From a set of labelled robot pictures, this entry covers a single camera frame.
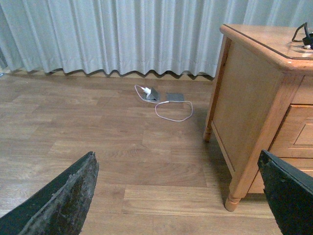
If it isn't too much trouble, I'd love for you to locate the black charger cable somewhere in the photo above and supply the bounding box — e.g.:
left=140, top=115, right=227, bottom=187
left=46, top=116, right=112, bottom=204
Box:
left=291, top=22, right=313, bottom=43

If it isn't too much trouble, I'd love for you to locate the white floor charger adapter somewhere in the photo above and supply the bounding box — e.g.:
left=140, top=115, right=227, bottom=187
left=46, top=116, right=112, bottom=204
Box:
left=142, top=87, right=151, bottom=94

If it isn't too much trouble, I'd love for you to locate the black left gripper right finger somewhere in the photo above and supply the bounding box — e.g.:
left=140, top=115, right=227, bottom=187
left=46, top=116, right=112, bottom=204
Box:
left=258, top=150, right=313, bottom=235

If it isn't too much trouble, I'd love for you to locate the white floor cable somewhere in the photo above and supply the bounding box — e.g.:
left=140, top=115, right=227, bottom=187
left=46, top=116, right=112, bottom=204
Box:
left=134, top=84, right=194, bottom=122

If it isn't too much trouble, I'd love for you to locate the open metal floor socket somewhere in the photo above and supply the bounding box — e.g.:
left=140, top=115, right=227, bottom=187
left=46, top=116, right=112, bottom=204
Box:
left=142, top=88, right=160, bottom=102

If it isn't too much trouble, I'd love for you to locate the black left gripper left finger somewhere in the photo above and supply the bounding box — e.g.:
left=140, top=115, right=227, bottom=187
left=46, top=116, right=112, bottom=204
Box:
left=0, top=152, right=99, bottom=235

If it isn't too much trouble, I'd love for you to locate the closed metal floor socket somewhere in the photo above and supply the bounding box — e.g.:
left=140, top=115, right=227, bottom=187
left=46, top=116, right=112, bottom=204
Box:
left=166, top=93, right=184, bottom=102

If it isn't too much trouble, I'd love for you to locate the wooden nightstand cabinet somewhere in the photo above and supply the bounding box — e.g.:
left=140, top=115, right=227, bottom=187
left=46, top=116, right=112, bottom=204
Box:
left=203, top=24, right=313, bottom=212

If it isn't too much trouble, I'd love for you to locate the upper wooden drawer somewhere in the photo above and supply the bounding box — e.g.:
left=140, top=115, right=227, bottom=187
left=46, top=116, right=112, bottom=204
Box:
left=269, top=104, right=313, bottom=159

